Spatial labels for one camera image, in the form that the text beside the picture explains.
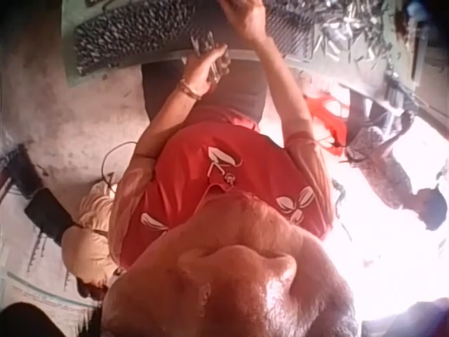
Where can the black tray of metal pins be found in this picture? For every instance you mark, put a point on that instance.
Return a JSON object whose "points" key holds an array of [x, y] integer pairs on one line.
{"points": [[140, 31]]}

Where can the pile of loose metal parts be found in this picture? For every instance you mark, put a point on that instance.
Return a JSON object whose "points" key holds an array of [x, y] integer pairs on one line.
{"points": [[350, 28]]}

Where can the red plastic stool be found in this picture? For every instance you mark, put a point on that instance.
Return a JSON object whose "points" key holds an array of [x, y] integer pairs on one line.
{"points": [[329, 116]]}

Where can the dark metal stand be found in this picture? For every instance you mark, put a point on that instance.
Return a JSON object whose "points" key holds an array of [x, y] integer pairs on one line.
{"points": [[394, 89]]}

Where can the bundle of metal pins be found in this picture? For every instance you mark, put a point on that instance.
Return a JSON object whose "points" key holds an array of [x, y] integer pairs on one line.
{"points": [[203, 43]]}

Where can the person's left hand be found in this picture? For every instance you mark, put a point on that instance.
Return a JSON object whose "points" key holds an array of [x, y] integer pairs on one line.
{"points": [[200, 68]]}

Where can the person's right hand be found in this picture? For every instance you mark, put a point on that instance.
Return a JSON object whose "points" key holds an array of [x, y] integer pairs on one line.
{"points": [[247, 19]]}

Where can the person's legs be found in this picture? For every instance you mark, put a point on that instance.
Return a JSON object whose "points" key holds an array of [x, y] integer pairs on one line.
{"points": [[165, 87]]}

